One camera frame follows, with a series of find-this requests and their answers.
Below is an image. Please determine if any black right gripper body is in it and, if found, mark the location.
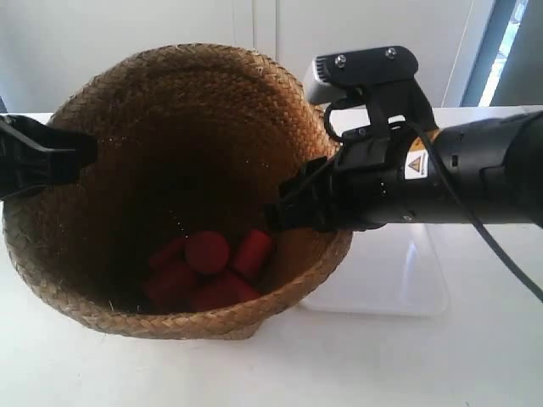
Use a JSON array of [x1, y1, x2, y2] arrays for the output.
[[326, 121, 441, 231]]

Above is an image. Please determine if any brown woven wicker basket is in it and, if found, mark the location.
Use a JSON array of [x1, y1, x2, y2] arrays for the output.
[[3, 43, 352, 340]]

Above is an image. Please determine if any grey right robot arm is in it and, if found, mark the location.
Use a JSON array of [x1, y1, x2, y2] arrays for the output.
[[264, 113, 542, 231]]

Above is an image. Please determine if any white rectangular plastic tray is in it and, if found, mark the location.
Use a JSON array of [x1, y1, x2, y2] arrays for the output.
[[300, 224, 450, 317]]

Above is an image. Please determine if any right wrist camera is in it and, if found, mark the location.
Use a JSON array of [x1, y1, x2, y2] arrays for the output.
[[303, 45, 437, 131]]

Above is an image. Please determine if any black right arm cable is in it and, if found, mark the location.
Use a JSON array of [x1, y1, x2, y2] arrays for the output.
[[322, 101, 543, 304]]

